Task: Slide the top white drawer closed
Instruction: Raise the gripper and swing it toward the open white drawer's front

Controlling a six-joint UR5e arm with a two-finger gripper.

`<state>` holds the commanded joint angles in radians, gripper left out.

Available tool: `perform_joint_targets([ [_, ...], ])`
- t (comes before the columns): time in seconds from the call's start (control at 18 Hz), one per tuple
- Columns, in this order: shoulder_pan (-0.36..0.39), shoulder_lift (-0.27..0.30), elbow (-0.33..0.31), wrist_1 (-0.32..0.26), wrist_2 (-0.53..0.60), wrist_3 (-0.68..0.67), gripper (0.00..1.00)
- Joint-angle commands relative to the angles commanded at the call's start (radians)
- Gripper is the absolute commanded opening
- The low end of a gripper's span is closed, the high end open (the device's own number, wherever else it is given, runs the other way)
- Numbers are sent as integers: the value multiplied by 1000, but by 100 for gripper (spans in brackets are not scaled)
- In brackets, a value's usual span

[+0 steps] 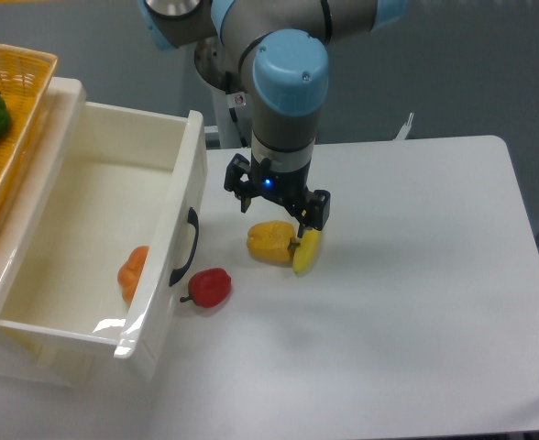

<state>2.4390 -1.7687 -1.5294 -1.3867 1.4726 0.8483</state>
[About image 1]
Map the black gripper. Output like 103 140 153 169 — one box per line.
224 154 331 237

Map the white top drawer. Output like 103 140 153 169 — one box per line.
0 103 207 380

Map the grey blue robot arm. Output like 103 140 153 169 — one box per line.
138 1 408 232

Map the white drawer cabinet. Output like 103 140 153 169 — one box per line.
0 77 89 386

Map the yellow toy pepper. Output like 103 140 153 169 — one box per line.
246 220 297 264

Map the yellow toy banana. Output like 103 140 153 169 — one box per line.
292 229 321 274

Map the red toy pepper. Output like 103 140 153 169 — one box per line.
180 268 232 308

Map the orange toy pepper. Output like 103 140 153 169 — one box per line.
117 246 149 304

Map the yellow woven basket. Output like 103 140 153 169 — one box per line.
0 44 58 217

